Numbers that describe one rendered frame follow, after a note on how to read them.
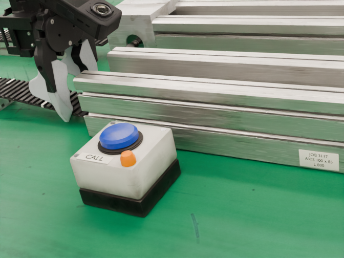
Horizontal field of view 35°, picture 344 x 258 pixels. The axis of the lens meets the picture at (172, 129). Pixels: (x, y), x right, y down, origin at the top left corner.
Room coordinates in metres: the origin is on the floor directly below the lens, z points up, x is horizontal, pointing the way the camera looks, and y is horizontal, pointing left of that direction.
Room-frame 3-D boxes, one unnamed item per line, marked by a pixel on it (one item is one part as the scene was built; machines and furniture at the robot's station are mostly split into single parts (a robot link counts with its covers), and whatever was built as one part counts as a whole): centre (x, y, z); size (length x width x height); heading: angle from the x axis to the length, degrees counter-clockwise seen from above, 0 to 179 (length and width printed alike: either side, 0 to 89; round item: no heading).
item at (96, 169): (0.50, 0.05, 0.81); 0.10 x 0.08 x 0.06; 145
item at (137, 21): (0.84, 0.01, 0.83); 0.12 x 0.09 x 0.10; 145
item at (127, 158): (0.45, 0.05, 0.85); 0.01 x 0.01 x 0.01
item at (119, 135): (0.49, 0.05, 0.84); 0.04 x 0.04 x 0.02
